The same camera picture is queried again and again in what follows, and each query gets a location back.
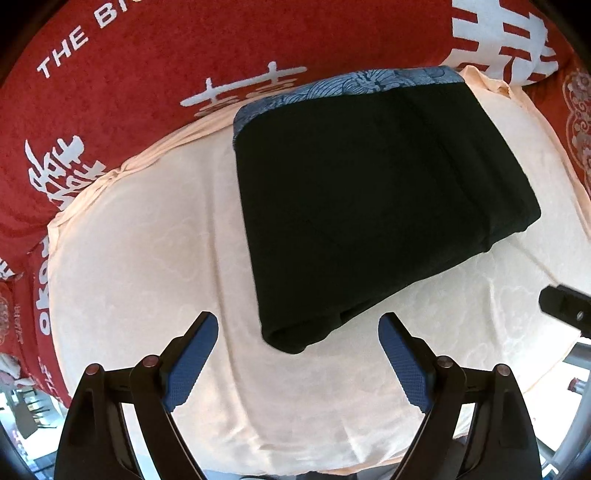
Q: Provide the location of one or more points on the white red patterned pillow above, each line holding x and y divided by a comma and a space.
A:
502, 42

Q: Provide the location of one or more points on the cream seat cushion cover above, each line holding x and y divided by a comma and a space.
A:
142, 251

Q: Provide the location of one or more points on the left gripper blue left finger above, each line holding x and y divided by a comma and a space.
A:
184, 358

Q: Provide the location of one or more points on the black pants with patterned waistband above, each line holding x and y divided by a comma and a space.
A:
357, 186

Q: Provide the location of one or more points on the red sofa cover with lettering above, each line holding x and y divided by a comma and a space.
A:
103, 80

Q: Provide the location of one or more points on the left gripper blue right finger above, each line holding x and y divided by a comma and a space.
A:
412, 360

